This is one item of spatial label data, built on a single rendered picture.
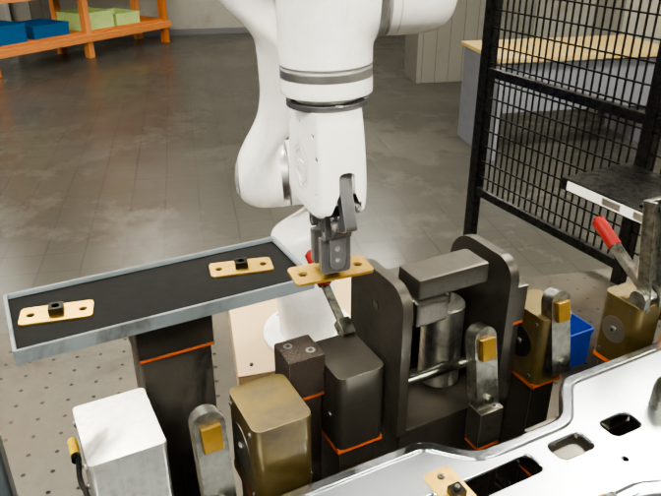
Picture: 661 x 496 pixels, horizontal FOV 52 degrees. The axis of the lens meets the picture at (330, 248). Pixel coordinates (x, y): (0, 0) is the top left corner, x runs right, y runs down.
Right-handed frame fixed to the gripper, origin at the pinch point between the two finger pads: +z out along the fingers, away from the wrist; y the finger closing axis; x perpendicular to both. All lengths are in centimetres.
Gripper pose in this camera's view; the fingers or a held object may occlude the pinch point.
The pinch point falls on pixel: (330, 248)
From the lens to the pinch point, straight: 69.0
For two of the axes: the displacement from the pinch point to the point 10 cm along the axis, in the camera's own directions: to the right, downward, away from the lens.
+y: 3.4, 4.2, -8.5
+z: 0.2, 8.9, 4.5
